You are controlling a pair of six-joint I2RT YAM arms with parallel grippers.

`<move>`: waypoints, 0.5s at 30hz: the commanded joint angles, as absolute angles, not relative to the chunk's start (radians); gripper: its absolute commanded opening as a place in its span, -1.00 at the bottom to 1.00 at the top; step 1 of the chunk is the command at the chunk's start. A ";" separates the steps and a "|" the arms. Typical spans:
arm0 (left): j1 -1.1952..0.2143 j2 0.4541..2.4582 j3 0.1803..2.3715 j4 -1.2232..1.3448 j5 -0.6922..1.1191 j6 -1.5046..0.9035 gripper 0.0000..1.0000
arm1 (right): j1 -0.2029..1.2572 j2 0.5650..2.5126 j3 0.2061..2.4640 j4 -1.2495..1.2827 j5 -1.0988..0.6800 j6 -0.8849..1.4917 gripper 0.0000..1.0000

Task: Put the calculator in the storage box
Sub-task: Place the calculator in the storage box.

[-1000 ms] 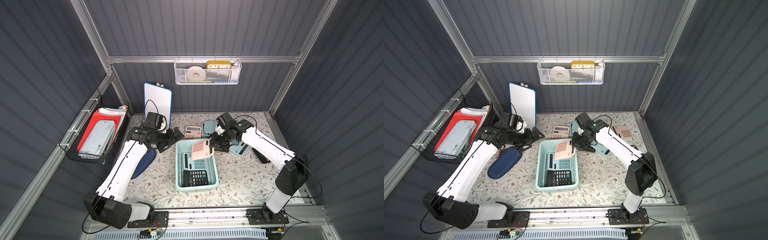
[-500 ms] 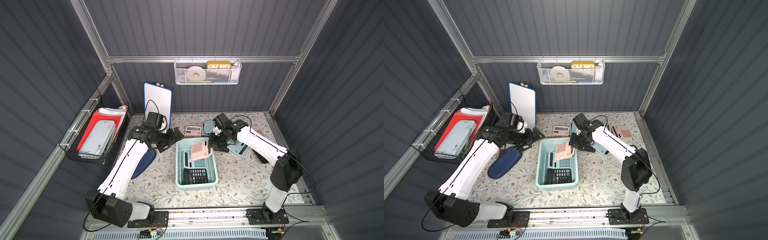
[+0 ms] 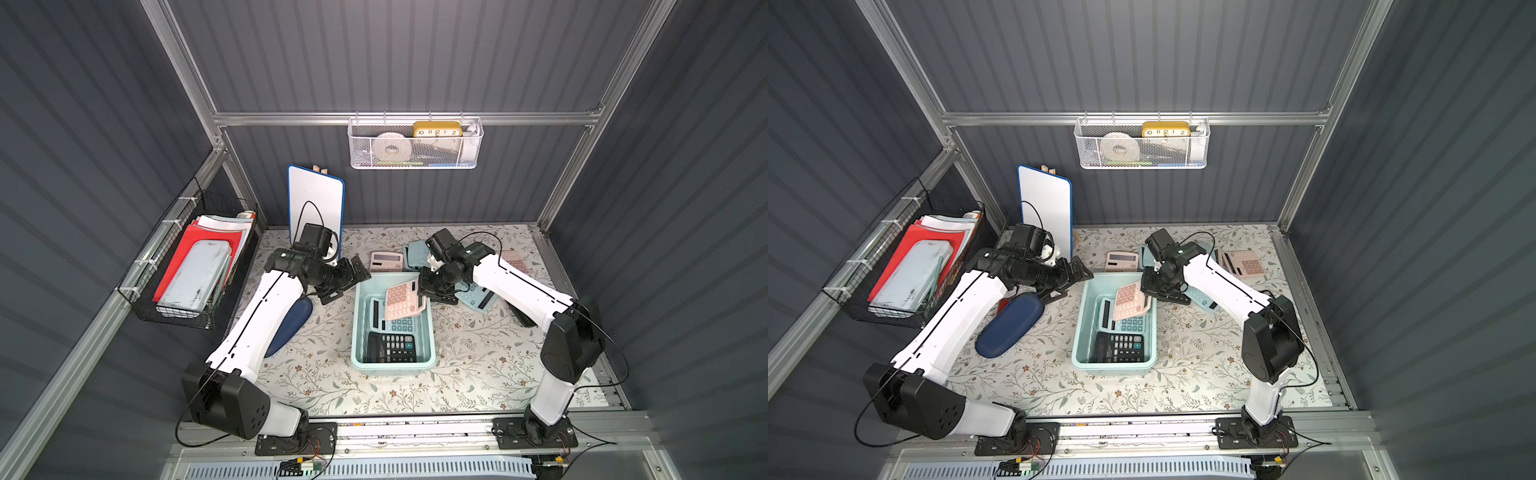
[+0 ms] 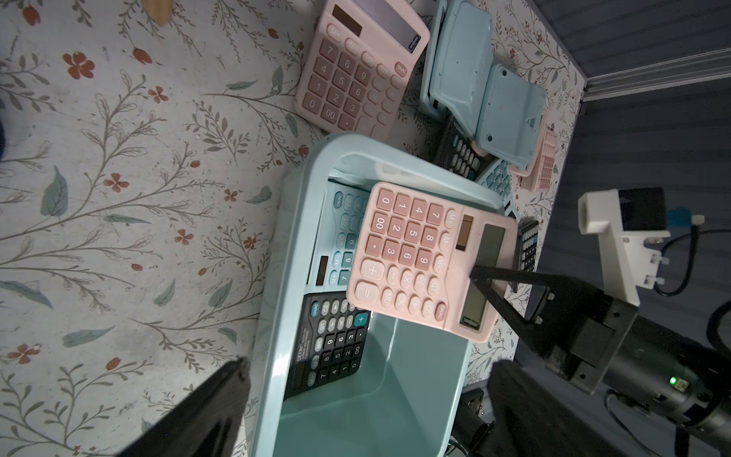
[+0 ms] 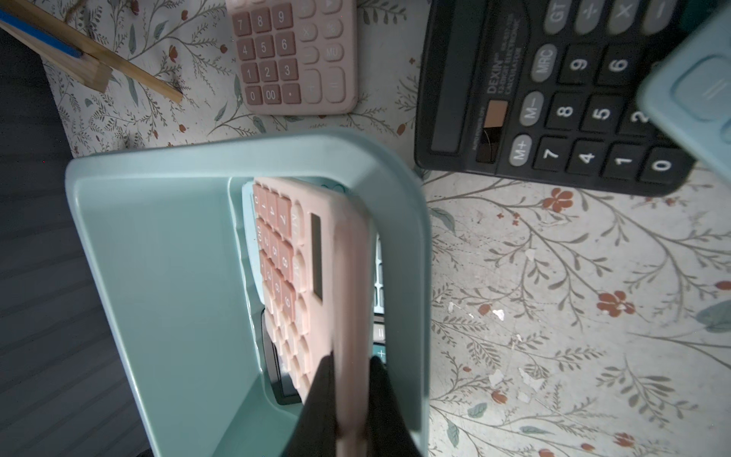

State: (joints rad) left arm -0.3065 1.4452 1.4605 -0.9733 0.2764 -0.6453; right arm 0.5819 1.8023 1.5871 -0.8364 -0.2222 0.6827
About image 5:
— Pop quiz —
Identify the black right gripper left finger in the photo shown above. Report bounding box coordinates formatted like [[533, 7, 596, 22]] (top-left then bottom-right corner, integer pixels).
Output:
[[282, 354, 337, 457]]

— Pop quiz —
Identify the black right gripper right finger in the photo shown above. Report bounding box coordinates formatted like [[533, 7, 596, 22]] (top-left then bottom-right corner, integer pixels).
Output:
[[367, 356, 421, 457]]

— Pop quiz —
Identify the pink calculator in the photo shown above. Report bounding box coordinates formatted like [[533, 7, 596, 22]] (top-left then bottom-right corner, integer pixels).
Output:
[[253, 177, 375, 456], [226, 0, 359, 116]]

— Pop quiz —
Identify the mint green storage box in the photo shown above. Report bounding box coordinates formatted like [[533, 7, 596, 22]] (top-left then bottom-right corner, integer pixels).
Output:
[[66, 129, 431, 456]]

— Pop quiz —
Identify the black calculator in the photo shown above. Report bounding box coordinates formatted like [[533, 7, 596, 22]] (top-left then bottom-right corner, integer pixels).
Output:
[[414, 0, 694, 197], [261, 306, 386, 405]]

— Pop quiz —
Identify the teal calculator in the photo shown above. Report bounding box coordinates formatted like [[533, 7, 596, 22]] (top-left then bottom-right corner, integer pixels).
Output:
[[242, 177, 385, 315], [638, 1, 730, 183]]

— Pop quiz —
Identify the wooden easel stand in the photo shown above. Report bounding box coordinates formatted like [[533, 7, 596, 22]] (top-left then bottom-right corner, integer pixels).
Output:
[[1, 1, 183, 103]]

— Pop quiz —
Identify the blue framed whiteboard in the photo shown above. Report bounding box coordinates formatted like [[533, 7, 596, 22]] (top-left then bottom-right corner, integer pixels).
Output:
[[1, 11, 83, 58]]

